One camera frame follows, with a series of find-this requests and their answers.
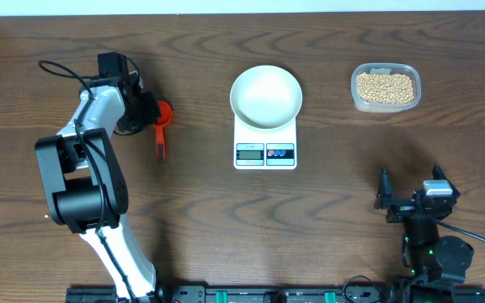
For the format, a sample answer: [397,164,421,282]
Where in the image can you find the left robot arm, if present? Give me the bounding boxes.
[35,71,172,302]

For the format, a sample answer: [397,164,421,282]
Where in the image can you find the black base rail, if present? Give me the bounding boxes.
[65,285,485,303]

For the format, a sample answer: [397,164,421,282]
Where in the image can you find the clear plastic container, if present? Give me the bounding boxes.
[350,62,422,114]

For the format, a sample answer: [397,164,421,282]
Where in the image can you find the white digital kitchen scale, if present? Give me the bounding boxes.
[233,117,297,170]

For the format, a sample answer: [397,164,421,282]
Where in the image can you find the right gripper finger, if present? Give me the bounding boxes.
[374,167,394,210]
[432,164,449,181]

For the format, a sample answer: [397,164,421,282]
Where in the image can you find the cream bowl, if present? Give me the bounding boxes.
[230,65,303,130]

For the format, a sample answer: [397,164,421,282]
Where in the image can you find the red measuring scoop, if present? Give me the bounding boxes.
[153,101,173,162]

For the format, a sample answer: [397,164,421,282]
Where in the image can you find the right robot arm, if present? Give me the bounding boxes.
[374,165,485,303]

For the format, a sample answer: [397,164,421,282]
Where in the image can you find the soybeans in container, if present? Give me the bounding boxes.
[355,72,414,104]

